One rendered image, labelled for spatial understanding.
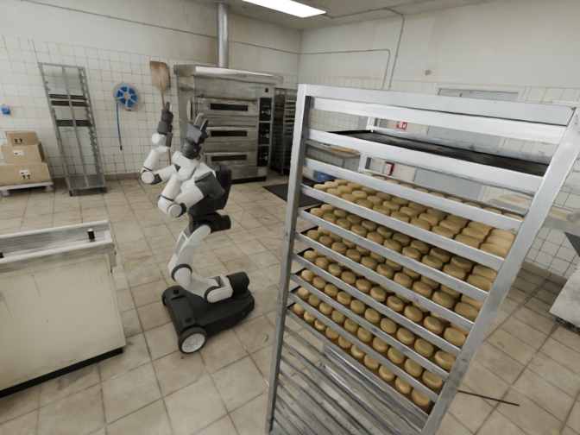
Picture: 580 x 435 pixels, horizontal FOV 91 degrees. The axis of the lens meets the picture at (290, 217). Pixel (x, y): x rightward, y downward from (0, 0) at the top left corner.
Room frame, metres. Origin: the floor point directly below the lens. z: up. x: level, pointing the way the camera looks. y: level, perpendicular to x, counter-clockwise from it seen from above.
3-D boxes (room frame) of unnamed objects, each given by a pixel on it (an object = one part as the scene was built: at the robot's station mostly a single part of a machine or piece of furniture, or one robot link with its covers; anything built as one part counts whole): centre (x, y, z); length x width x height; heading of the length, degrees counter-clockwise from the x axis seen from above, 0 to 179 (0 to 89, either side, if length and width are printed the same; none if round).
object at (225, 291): (1.84, 0.54, 0.28); 0.21 x 0.20 x 0.13; 126
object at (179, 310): (1.82, 0.56, 0.19); 0.64 x 0.52 x 0.33; 126
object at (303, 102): (0.91, 0.00, 0.97); 0.03 x 0.03 x 1.70; 49
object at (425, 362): (0.73, -0.25, 1.14); 0.64 x 0.03 x 0.03; 49
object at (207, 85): (5.59, 1.36, 1.00); 1.56 x 1.20 x 2.01; 128
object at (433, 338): (0.73, -0.25, 1.23); 0.64 x 0.03 x 0.03; 49
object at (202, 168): (1.80, 0.59, 1.16); 0.34 x 0.30 x 0.36; 36
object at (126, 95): (5.05, 2.95, 1.10); 0.41 x 0.17 x 1.10; 128
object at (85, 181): (4.28, 3.36, 0.93); 0.64 x 0.51 x 1.78; 41
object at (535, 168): (0.88, -0.39, 1.68); 0.60 x 0.40 x 0.02; 49
